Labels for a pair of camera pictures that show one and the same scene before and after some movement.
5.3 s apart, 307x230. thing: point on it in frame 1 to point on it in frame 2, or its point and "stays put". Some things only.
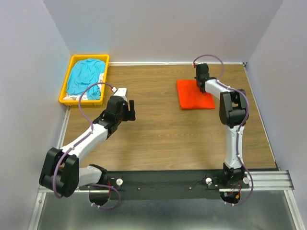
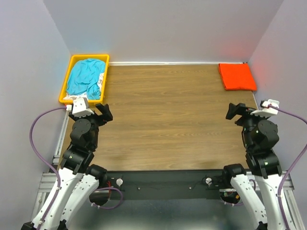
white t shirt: [84, 96] stays put
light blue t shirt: [84, 74] stays put
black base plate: [165, 185] stays put
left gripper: [128, 110] to [100, 114]
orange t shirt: [192, 97] to [237, 76]
